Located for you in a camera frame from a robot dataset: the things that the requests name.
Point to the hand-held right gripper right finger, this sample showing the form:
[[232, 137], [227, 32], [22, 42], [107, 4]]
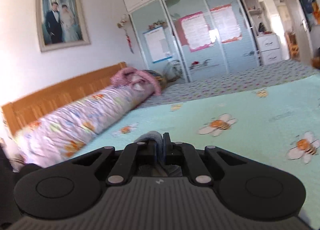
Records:
[[165, 150]]

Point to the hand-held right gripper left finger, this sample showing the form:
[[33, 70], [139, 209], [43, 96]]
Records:
[[156, 150]]

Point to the light blue fleece garment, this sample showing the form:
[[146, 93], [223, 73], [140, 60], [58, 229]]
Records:
[[150, 135]]

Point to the floral quilt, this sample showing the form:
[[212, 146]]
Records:
[[87, 115]]

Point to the grey striped cloth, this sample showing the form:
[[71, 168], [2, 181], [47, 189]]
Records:
[[172, 70]]

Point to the pink floral cloth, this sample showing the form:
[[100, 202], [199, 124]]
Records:
[[130, 74]]

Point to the dotted bed sheet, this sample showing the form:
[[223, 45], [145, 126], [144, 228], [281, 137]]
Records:
[[225, 80]]

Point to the green bee print bed mat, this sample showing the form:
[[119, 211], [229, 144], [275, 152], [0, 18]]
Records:
[[250, 110]]

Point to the wooden headboard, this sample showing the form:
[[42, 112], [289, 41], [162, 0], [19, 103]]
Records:
[[62, 90]]

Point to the sliding door wardrobe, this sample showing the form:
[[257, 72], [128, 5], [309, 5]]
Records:
[[225, 55]]

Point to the red hanging ornament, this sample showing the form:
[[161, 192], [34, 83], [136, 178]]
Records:
[[128, 39]]

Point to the pink bordered poster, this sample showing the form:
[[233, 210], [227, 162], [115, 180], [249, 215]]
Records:
[[225, 22], [195, 30]]

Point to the small flower decoration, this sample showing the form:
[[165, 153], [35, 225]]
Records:
[[157, 24]]

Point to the white drawer cabinet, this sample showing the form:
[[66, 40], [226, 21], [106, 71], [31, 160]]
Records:
[[268, 45]]

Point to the framed wedding photo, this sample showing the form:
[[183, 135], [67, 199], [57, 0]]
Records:
[[61, 20]]

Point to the wooden chair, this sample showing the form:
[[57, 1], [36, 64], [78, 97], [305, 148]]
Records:
[[293, 47]]

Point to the white door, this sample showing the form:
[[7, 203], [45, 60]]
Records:
[[292, 20]]

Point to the blue bordered wall chart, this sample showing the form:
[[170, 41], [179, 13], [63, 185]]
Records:
[[156, 44]]

